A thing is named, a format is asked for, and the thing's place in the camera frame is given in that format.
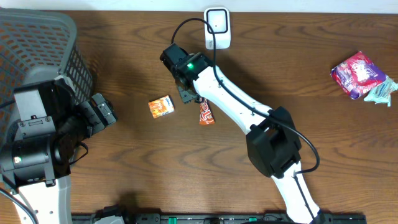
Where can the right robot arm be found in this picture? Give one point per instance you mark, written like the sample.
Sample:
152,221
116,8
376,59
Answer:
273,143

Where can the white barcode scanner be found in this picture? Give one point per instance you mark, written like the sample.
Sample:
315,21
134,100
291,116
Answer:
219,20

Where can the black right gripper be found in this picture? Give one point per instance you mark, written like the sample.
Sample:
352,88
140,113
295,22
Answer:
185,96

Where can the purple snack packet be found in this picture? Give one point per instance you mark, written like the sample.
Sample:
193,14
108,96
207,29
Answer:
357,75

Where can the orange chocolate bar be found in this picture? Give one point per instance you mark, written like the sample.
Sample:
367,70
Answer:
206,116

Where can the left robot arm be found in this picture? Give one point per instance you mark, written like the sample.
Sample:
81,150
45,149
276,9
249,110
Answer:
35,165

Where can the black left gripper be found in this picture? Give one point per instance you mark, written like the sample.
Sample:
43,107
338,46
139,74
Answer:
92,113

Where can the small orange snack packet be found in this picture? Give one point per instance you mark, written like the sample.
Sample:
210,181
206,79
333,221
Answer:
161,106

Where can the grey plastic mesh basket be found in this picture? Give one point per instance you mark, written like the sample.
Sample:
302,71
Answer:
38,46

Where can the teal white snack packet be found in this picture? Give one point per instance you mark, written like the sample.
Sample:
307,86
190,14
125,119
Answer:
381,94

